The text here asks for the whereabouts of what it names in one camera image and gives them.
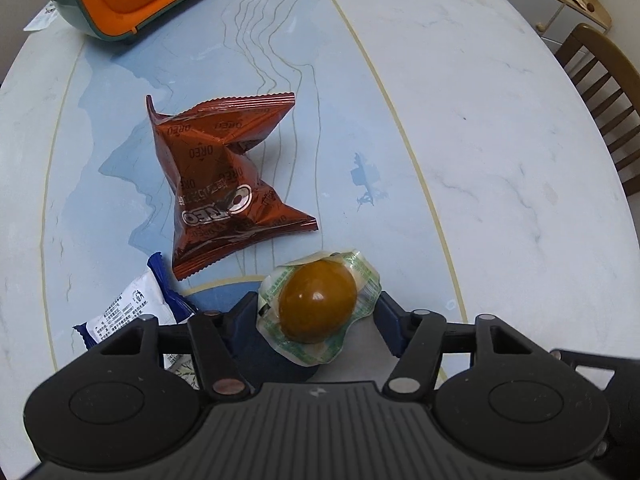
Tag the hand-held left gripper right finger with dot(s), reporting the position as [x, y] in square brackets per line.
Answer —
[387, 321]

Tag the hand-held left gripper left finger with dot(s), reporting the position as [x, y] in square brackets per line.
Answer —
[245, 312]

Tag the brown snack packet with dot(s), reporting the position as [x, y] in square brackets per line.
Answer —
[220, 180]

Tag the white paper receipt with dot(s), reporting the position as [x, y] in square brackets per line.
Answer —
[42, 20]

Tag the vacuum-packed braised egg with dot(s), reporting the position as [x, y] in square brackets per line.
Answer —
[317, 300]

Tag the wooden chair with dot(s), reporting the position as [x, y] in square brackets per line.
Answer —
[607, 75]

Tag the white and blue snack packet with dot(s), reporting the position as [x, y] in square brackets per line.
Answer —
[132, 305]

